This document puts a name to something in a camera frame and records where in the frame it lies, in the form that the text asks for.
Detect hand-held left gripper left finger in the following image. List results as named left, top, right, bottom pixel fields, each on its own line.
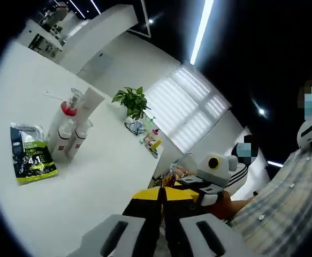
left=72, top=187, right=164, bottom=257

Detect white window blinds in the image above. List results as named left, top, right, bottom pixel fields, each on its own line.
left=144, top=66, right=231, bottom=155

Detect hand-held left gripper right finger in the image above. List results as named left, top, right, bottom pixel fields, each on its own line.
left=163, top=186, right=253, bottom=257

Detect potted green plant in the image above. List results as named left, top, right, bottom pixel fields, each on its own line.
left=111, top=86, right=151, bottom=121

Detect red capped clear bottle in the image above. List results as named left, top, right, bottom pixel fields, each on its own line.
left=144, top=128, right=161, bottom=142

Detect white skincare tube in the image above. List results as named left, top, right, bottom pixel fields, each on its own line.
left=75, top=87, right=105, bottom=129

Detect person's right hand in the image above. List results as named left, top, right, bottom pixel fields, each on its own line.
left=211, top=191, right=242, bottom=222

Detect white worn device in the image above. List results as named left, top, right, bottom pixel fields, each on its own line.
left=296, top=116, right=312, bottom=150

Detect red collared white skincare bottle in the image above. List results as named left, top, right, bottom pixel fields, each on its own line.
left=46, top=87, right=86, bottom=156

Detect yellow bottle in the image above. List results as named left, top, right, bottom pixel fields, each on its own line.
left=150, top=138, right=163, bottom=152

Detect green black foil packet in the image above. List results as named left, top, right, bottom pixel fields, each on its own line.
left=10, top=122, right=59, bottom=186

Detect grey wall panel door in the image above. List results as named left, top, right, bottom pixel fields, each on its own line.
left=77, top=50, right=114, bottom=81

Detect small white skincare bottle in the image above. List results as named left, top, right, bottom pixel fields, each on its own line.
left=66, top=119, right=94, bottom=158
left=51, top=117, right=78, bottom=163

